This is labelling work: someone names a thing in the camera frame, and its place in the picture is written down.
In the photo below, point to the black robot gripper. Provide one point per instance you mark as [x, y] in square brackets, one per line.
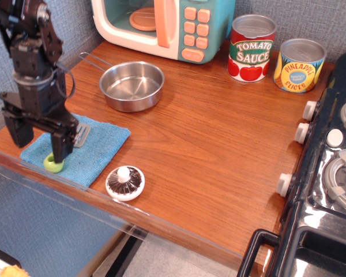
[41, 105]

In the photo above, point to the grey spatula green handle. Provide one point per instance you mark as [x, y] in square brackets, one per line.
[49, 162]

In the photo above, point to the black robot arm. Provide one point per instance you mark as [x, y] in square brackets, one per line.
[28, 34]

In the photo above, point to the blue folded cloth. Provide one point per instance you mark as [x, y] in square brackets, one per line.
[86, 163]

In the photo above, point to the white toy mushroom slice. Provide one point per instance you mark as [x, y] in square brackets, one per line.
[125, 183]

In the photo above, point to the stainless steel pan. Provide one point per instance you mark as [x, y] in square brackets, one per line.
[129, 87]

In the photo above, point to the yellow object at corner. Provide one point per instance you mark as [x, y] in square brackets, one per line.
[13, 271]

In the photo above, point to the teal toy microwave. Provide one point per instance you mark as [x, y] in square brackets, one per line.
[188, 31]

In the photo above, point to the tomato sauce can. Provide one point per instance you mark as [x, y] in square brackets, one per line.
[251, 44]

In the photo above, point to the white stove knob front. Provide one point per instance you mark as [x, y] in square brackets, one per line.
[283, 184]

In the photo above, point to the white stove knob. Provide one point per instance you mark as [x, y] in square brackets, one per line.
[309, 110]
[283, 184]
[301, 132]

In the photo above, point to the white stove knob middle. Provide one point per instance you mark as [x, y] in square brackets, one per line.
[301, 132]

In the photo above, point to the white stove knob rear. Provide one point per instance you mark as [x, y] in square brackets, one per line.
[309, 110]

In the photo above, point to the pineapple slices can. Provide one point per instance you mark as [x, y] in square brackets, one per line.
[299, 65]

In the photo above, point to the black toy stove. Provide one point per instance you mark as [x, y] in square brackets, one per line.
[312, 239]

